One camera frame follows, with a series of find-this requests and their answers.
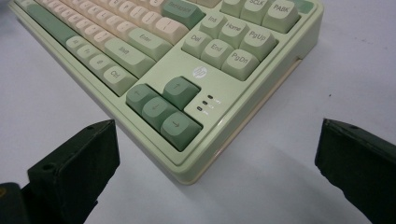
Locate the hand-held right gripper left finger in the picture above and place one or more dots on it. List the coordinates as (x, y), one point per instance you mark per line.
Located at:
(77, 168)

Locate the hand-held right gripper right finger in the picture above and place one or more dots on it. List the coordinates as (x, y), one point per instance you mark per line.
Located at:
(361, 161)

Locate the green and cream keyboard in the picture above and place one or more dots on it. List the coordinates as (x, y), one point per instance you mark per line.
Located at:
(174, 62)

